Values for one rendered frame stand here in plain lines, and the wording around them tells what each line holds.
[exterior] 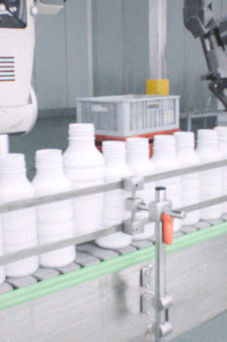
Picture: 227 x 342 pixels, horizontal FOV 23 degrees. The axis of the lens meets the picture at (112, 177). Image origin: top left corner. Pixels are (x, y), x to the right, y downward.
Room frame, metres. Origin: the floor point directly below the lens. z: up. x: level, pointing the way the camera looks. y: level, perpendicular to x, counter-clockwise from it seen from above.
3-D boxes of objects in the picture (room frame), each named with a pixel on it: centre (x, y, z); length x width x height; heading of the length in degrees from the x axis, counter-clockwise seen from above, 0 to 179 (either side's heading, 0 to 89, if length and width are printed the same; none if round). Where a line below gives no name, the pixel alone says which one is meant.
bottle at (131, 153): (0.89, -0.04, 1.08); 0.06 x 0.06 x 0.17
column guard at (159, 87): (11.21, -0.93, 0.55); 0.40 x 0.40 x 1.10; 43
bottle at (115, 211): (0.85, 0.00, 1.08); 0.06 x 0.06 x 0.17
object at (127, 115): (3.60, -0.11, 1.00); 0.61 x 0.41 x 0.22; 140
